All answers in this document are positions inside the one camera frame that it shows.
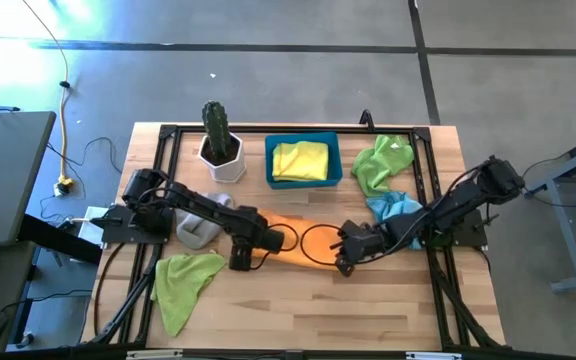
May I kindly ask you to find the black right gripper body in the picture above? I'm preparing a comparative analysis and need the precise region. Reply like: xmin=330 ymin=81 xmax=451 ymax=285
xmin=337 ymin=220 xmax=390 ymax=262

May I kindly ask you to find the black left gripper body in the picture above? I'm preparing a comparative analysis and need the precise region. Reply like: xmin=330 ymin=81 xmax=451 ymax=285
xmin=228 ymin=207 xmax=286 ymax=255

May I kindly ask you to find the orange microfiber towel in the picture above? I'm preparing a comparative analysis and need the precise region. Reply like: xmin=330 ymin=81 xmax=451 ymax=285
xmin=251 ymin=208 xmax=345 ymax=270

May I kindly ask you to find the grey microfiber towel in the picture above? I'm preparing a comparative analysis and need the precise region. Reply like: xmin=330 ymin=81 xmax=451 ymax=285
xmin=174 ymin=192 xmax=235 ymax=251

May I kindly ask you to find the blue microfiber towel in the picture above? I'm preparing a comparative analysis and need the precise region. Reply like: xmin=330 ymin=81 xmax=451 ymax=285
xmin=365 ymin=190 xmax=425 ymax=251

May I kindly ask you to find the lime green microfiber towel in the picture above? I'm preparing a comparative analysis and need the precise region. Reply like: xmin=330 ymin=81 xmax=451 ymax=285
xmin=150 ymin=253 xmax=228 ymax=338
xmin=351 ymin=134 xmax=416 ymax=198

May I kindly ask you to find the yellow microfiber towel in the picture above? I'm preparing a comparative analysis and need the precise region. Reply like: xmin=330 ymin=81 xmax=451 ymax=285
xmin=271 ymin=140 xmax=330 ymax=183

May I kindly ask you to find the white planter pot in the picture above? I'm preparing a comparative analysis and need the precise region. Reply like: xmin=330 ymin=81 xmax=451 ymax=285
xmin=197 ymin=132 xmax=247 ymax=184

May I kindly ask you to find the blue plastic bin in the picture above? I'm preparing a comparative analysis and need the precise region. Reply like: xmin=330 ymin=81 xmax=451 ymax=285
xmin=264 ymin=131 xmax=344 ymax=190

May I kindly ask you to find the green cactus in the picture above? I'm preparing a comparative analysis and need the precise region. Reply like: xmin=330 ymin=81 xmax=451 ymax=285
xmin=201 ymin=100 xmax=232 ymax=160

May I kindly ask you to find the white box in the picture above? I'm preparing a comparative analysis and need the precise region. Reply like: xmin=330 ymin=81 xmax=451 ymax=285
xmin=76 ymin=205 xmax=110 ymax=247

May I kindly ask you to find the grey metal table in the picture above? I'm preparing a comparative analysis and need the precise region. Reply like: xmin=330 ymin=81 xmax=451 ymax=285
xmin=519 ymin=127 xmax=576 ymax=294

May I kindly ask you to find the grey desk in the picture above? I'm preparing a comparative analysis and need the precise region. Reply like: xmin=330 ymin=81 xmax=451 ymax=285
xmin=0 ymin=110 xmax=58 ymax=250

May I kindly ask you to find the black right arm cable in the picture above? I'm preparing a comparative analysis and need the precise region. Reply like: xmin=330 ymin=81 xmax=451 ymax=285
xmin=299 ymin=223 xmax=419 ymax=267

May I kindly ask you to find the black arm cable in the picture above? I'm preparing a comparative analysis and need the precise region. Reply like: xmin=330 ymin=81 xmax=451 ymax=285
xmin=299 ymin=223 xmax=419 ymax=267
xmin=250 ymin=222 xmax=301 ymax=271

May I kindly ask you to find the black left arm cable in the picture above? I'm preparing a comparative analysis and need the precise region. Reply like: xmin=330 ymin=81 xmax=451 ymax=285
xmin=250 ymin=222 xmax=301 ymax=271

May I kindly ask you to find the black aluminium table frame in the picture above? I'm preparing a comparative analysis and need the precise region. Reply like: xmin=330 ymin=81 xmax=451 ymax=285
xmin=80 ymin=123 xmax=507 ymax=351

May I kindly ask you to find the yellow floor cable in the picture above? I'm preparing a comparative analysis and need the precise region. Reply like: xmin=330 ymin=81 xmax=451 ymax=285
xmin=20 ymin=0 xmax=75 ymax=186

